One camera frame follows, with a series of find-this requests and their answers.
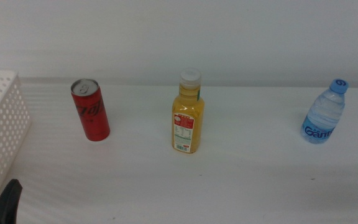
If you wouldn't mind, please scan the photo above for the clear water bottle blue cap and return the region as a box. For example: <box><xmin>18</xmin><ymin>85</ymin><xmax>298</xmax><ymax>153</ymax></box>
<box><xmin>300</xmin><ymin>78</ymin><xmax>349</xmax><ymax>145</ymax></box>

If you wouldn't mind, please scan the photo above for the red cola can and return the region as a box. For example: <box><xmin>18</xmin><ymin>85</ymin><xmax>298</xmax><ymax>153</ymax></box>
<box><xmin>70</xmin><ymin>78</ymin><xmax>111</xmax><ymax>142</ymax></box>

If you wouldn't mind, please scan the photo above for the yellow juice bottle white cap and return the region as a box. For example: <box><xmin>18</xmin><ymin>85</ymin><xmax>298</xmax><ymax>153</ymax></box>
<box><xmin>171</xmin><ymin>67</ymin><xmax>205</xmax><ymax>154</ymax></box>

